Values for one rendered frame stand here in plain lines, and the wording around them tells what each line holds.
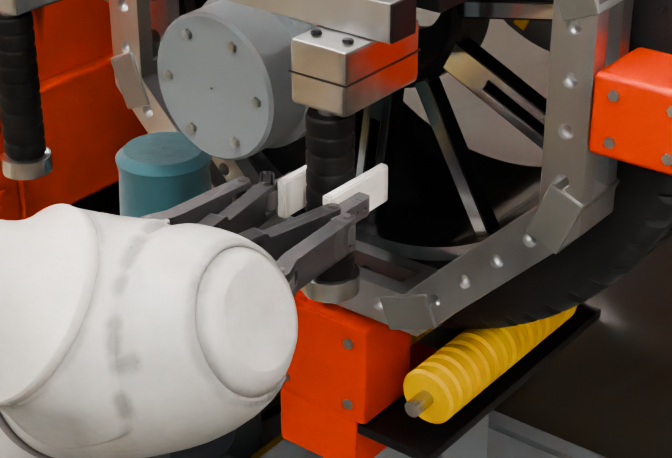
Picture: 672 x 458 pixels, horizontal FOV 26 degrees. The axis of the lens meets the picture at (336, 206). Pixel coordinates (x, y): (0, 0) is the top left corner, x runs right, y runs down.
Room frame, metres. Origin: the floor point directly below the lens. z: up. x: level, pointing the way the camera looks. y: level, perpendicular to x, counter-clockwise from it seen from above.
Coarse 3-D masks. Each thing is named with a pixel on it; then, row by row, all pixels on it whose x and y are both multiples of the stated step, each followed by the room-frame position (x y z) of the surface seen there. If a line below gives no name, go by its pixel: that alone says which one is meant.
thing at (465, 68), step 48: (192, 0) 1.43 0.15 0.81; (480, 0) 1.24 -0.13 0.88; (528, 0) 1.22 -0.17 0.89; (432, 48) 1.32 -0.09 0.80; (480, 48) 1.26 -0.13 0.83; (432, 96) 1.27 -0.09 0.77; (480, 96) 1.24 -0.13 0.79; (528, 96) 1.21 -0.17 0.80; (288, 144) 1.40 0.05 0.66; (384, 144) 1.30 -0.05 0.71; (432, 144) 1.49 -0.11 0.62; (432, 192) 1.38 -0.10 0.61; (480, 192) 1.25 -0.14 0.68; (528, 192) 1.35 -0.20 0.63; (384, 240) 1.28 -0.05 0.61; (432, 240) 1.26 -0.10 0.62; (480, 240) 1.21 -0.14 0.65
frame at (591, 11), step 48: (144, 0) 1.37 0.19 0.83; (576, 0) 1.06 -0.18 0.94; (624, 0) 1.09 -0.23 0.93; (144, 48) 1.37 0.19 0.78; (576, 48) 1.07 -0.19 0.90; (624, 48) 1.10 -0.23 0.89; (144, 96) 1.36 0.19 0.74; (576, 96) 1.06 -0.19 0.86; (576, 144) 1.06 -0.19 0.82; (576, 192) 1.06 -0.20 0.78; (528, 240) 1.09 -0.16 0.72; (384, 288) 1.18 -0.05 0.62; (432, 288) 1.14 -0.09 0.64; (480, 288) 1.11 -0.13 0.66
